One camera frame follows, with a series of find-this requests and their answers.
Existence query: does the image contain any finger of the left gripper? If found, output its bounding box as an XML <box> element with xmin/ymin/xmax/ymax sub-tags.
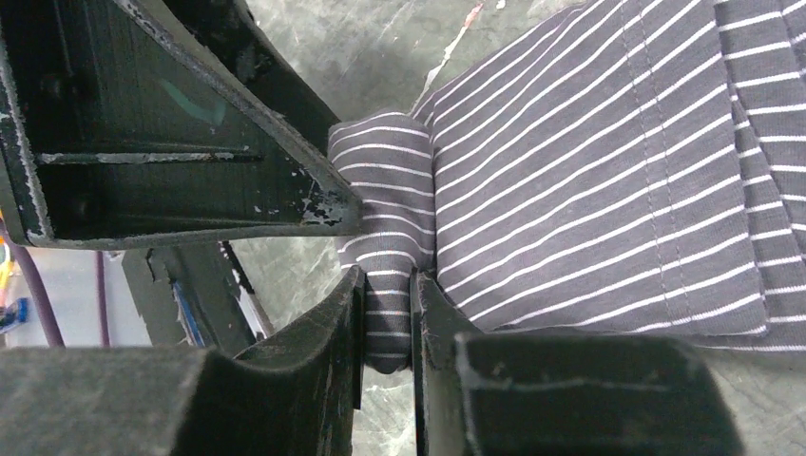
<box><xmin>165</xmin><ymin>0</ymin><xmax>339</xmax><ymax>153</ymax></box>
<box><xmin>1</xmin><ymin>1</ymin><xmax>361</xmax><ymax>251</ymax></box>

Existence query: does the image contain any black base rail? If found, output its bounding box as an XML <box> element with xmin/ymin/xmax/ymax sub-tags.
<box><xmin>122</xmin><ymin>241</ymin><xmax>276</xmax><ymax>356</ymax></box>

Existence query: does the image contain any grey striped underwear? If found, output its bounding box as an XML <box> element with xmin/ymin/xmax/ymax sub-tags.
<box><xmin>328</xmin><ymin>1</ymin><xmax>805</xmax><ymax>373</ymax></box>

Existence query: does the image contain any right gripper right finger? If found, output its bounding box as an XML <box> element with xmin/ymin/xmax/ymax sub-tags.
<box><xmin>411</xmin><ymin>273</ymin><xmax>745</xmax><ymax>455</ymax></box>

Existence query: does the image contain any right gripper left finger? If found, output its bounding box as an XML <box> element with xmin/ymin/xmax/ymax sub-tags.
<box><xmin>1</xmin><ymin>267</ymin><xmax>365</xmax><ymax>455</ymax></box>

